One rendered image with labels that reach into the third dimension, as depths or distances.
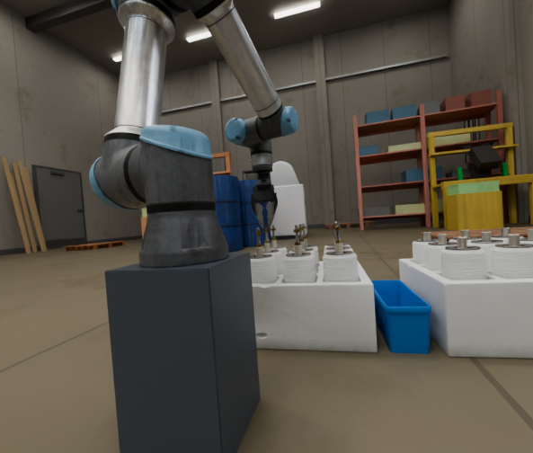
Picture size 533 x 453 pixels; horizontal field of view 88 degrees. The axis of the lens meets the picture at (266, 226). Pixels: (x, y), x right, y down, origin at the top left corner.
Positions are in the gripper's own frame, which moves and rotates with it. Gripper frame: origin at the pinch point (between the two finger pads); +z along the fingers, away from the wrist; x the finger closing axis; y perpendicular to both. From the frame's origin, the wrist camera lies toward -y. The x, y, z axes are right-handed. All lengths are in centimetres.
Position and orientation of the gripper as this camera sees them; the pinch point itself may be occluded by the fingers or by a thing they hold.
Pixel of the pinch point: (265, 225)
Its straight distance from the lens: 95.4
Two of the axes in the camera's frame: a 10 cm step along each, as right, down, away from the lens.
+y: 0.6, -0.3, 10.0
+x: -10.0, 0.7, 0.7
